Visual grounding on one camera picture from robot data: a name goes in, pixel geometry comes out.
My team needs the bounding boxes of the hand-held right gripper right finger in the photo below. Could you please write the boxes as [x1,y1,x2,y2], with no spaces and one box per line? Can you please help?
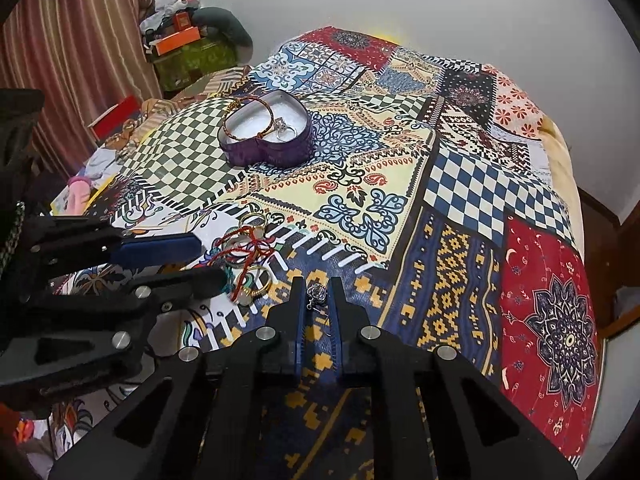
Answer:
[327,276,579,480]

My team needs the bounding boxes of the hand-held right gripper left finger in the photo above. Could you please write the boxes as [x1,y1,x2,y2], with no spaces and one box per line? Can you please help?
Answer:
[49,276,307,480]

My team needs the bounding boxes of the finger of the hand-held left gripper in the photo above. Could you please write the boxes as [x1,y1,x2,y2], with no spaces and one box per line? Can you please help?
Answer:
[20,217,205,283]
[0,267,229,397]

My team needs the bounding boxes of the red cord bracelet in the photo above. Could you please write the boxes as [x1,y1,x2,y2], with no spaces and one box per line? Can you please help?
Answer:
[206,227,287,301]

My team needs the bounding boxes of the purple heart-shaped tin box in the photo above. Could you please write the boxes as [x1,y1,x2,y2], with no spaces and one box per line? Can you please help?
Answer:
[218,91,314,167]

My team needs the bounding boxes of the pink cloth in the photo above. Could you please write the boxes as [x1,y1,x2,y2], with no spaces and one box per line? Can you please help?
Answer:
[67,176,93,213]

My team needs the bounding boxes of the red flat box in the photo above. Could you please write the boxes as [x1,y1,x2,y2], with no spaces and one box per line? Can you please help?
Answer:
[89,95,142,142]

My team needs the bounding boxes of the striped brown curtain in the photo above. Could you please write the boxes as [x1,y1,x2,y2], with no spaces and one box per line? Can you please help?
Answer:
[0,0,166,181]

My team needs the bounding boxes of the patchwork printed blanket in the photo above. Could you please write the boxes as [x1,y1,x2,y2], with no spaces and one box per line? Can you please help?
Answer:
[50,25,601,480]

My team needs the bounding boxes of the red and gold bangle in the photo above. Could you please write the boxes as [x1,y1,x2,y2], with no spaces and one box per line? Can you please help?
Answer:
[222,95,277,140]

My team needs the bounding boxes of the orange cardboard box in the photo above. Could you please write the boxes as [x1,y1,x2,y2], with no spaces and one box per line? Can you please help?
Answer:
[150,27,203,57]

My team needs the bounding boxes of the silver ring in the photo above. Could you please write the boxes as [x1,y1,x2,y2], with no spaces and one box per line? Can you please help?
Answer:
[272,118,297,143]

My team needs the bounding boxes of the gold bead chain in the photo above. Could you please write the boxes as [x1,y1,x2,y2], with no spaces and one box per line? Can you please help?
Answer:
[227,66,253,111]

